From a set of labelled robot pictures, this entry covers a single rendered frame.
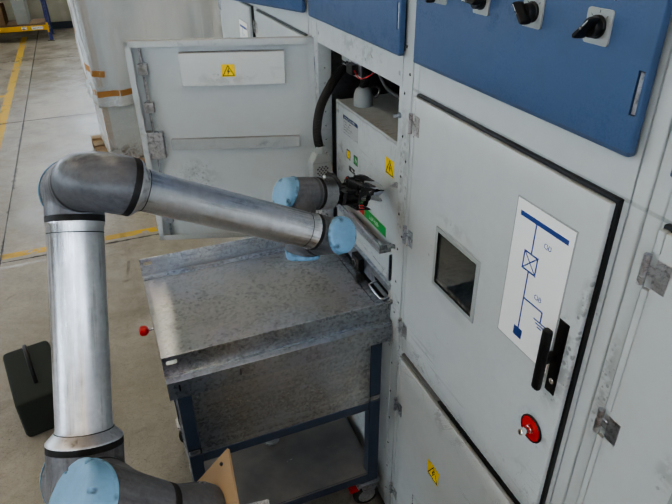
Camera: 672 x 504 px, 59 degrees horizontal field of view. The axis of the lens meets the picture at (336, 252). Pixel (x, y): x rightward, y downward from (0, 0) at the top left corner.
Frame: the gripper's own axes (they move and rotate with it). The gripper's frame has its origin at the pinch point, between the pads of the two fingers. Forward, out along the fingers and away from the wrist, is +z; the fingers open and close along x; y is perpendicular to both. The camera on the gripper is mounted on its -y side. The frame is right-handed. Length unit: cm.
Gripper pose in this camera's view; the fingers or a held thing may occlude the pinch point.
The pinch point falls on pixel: (378, 189)
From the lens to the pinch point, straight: 178.4
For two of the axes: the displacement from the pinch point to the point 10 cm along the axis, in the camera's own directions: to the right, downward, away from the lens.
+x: 1.9, -9.1, -3.6
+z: 7.7, -0.8, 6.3
